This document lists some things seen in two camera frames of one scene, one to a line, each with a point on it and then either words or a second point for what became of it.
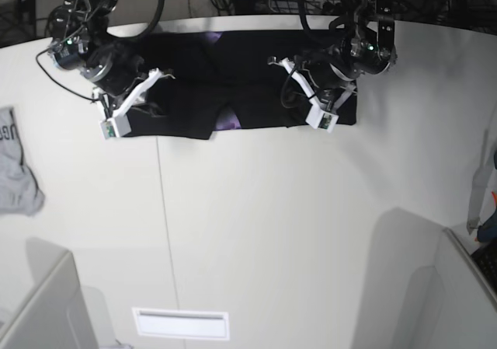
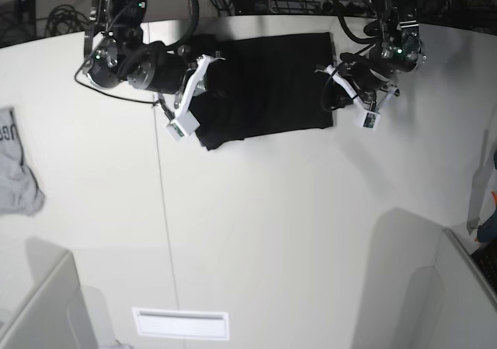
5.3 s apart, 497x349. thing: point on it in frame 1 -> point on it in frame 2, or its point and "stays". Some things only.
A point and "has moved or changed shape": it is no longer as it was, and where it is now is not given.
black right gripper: [328, 87] -> [366, 75]
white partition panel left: [56, 318] stays
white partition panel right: [465, 301] stays
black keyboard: [485, 260] stays
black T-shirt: [220, 80] has moved or changed shape
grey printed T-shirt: [19, 190] stays
